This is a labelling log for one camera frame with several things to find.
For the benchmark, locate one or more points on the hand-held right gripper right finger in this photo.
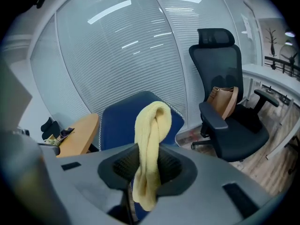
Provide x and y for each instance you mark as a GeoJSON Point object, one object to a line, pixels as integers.
{"type": "Point", "coordinates": [175, 172]}

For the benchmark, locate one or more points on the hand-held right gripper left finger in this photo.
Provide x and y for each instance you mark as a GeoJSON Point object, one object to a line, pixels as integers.
{"type": "Point", "coordinates": [122, 167]}

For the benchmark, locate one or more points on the white venetian blind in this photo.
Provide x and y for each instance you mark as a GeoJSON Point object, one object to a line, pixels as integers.
{"type": "Point", "coordinates": [117, 67]}

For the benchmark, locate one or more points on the dark coat stand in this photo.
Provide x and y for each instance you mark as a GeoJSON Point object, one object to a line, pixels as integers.
{"type": "Point", "coordinates": [272, 43]}

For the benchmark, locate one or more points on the white paper notice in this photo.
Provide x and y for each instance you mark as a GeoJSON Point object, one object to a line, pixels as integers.
{"type": "Point", "coordinates": [245, 23]}

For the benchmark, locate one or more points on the white desk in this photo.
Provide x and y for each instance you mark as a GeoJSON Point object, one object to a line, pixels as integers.
{"type": "Point", "coordinates": [269, 75]}

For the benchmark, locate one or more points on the brown leather handbag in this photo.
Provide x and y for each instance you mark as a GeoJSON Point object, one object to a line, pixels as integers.
{"type": "Point", "coordinates": [221, 102]}

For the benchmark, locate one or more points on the black mesh office chair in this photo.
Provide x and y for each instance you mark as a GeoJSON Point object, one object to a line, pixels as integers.
{"type": "Point", "coordinates": [218, 62]}

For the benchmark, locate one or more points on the blue chair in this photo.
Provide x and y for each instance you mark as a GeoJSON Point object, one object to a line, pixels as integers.
{"type": "Point", "coordinates": [119, 125]}

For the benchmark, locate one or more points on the flower bouquet with blue wrap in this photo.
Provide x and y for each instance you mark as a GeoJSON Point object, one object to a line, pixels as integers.
{"type": "Point", "coordinates": [64, 133]}

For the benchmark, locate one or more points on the yellow wiping cloth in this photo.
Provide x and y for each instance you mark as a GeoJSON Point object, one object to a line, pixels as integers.
{"type": "Point", "coordinates": [150, 130]}

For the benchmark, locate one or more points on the black equipment rack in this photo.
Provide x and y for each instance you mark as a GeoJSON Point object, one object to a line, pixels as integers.
{"type": "Point", "coordinates": [290, 62]}

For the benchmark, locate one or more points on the round wooden table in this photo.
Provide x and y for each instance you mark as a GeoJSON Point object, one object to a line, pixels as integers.
{"type": "Point", "coordinates": [79, 135]}

